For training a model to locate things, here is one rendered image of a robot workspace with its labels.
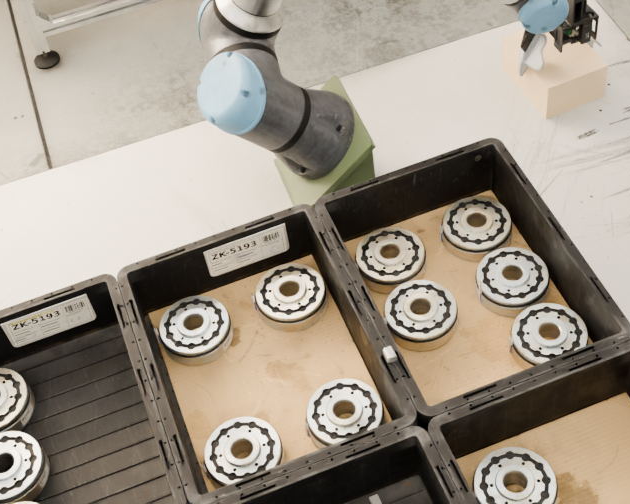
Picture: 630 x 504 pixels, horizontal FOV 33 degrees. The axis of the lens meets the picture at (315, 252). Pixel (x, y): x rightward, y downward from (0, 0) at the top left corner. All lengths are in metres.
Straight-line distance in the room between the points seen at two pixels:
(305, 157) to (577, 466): 0.67
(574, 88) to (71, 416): 1.04
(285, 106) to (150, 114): 1.49
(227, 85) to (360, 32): 1.64
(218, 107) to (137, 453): 0.54
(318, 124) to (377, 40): 1.53
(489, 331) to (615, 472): 0.26
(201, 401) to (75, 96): 1.90
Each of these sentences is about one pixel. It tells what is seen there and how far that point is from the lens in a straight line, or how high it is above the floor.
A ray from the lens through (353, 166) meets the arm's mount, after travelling 1.73.
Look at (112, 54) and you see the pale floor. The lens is 3.38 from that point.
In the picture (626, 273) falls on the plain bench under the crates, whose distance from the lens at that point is 1.76.
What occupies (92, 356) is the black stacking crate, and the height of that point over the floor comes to 0.83.
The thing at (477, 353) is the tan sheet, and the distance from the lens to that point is 1.50.
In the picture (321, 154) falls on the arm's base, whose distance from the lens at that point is 1.73.
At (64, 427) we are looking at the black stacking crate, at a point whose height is 0.83.
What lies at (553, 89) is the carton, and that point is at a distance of 1.93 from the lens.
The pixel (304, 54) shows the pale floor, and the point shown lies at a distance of 3.22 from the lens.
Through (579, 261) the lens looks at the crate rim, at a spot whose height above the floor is 0.93.
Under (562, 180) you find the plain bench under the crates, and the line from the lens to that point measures 1.88.
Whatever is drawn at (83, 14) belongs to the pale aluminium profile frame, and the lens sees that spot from 3.33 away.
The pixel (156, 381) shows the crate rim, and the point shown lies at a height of 0.92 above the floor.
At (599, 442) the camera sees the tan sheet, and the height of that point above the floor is 0.83.
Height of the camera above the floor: 2.09
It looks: 51 degrees down
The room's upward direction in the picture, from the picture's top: 10 degrees counter-clockwise
